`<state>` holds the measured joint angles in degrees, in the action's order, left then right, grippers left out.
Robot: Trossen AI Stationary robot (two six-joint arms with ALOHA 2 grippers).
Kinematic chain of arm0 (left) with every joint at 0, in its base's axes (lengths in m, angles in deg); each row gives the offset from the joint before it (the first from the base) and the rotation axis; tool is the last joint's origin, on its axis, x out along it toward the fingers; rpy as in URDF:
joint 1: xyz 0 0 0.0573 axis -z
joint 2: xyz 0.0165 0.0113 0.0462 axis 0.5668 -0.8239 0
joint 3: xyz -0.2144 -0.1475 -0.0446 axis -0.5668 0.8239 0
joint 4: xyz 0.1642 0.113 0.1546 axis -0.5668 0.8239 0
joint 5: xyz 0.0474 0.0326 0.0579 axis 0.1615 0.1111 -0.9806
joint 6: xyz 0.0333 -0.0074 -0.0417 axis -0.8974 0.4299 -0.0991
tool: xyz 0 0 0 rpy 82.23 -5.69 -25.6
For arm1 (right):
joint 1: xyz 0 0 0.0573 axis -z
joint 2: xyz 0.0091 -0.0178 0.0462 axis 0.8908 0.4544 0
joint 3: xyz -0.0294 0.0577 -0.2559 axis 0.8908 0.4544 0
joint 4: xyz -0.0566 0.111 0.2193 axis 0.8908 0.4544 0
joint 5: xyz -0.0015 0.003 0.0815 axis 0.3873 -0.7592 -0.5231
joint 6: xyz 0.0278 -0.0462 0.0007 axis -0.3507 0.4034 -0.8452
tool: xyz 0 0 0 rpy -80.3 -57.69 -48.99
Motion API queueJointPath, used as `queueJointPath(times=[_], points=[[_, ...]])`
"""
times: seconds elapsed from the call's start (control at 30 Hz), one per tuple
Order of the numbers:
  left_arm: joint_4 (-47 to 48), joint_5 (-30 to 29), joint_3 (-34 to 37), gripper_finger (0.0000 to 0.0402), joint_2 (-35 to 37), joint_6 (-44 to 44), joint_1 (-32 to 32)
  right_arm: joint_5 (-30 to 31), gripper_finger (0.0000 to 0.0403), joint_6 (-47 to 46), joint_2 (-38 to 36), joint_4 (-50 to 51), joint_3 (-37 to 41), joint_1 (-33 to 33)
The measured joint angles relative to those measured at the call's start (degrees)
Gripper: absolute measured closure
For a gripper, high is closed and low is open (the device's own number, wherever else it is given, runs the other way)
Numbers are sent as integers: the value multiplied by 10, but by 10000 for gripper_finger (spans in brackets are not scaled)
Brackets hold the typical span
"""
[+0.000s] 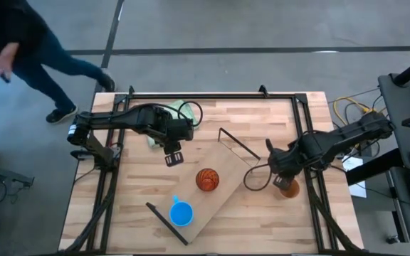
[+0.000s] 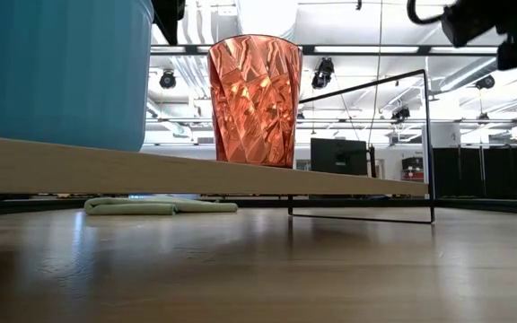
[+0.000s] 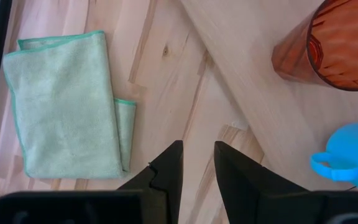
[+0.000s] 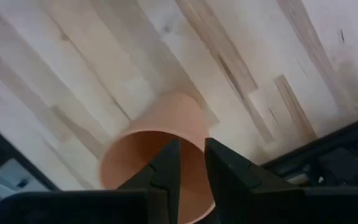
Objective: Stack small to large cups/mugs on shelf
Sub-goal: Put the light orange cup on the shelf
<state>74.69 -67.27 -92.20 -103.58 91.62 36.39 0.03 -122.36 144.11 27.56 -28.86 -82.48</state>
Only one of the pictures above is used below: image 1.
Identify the amber brown cup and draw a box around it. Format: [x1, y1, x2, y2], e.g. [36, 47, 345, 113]
[279, 178, 301, 199]

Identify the blue plastic cup with handle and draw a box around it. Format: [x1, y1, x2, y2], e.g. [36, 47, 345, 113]
[169, 194, 195, 228]

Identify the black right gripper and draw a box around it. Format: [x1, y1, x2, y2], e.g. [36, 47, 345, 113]
[266, 137, 313, 189]

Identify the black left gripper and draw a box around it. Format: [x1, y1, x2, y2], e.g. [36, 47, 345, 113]
[162, 118, 195, 168]

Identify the small basketball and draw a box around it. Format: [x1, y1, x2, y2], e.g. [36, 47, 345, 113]
[194, 167, 221, 193]

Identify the wooden shelf with black brackets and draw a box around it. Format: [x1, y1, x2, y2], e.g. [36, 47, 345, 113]
[144, 127, 262, 247]

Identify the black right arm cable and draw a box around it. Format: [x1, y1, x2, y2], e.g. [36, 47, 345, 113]
[243, 163, 274, 192]

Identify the walking person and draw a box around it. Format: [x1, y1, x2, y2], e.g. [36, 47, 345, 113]
[0, 0, 117, 126]

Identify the grey side desk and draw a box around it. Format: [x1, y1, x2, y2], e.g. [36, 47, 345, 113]
[377, 72, 410, 256]

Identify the yellow cable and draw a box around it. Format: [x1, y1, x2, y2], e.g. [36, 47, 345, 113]
[333, 96, 379, 126]

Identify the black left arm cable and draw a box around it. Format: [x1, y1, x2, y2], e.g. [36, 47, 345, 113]
[133, 100, 204, 129]

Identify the green microfibre cloth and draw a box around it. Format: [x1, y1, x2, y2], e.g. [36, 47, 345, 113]
[147, 99, 199, 149]

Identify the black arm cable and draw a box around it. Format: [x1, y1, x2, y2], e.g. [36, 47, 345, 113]
[133, 100, 204, 129]
[243, 163, 274, 192]

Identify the white paper sheet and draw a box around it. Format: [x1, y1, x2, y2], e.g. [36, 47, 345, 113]
[341, 156, 368, 199]

